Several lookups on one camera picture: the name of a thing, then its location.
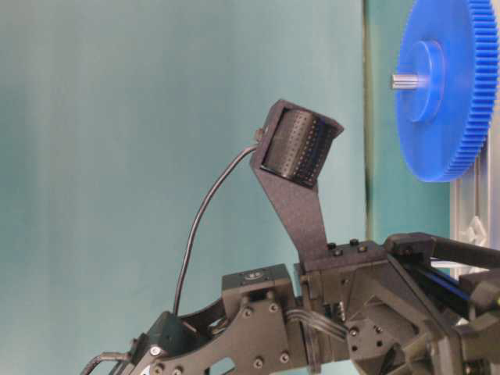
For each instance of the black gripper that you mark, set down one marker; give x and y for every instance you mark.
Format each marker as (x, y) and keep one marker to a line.
(386, 309)

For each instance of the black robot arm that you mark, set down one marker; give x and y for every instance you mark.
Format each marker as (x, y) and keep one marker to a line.
(252, 325)

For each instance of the steel shaft in large gear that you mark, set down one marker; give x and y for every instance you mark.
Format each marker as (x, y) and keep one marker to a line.
(408, 81)

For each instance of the large blue plastic gear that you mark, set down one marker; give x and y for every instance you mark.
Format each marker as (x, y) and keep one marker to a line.
(442, 127)

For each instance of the grey aluminium base rail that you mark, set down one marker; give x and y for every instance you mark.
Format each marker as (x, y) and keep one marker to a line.
(474, 200)

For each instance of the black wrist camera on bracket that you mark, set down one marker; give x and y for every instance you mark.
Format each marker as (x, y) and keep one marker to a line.
(287, 164)

